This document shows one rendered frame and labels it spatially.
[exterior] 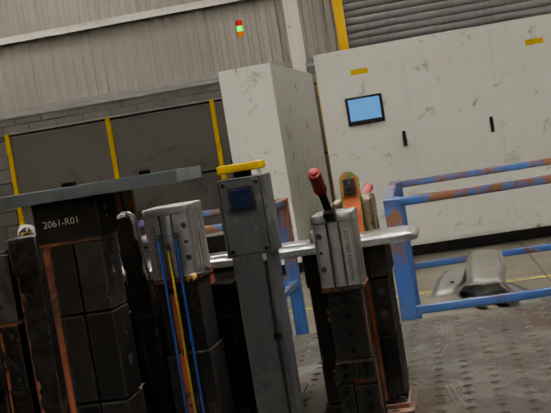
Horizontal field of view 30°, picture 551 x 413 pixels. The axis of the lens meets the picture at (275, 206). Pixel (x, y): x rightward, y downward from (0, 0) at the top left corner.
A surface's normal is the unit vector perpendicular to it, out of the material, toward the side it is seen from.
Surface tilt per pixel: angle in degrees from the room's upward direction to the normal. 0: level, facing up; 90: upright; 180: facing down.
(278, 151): 90
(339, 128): 90
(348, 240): 90
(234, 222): 90
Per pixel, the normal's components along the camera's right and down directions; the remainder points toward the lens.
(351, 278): -0.17, 0.08
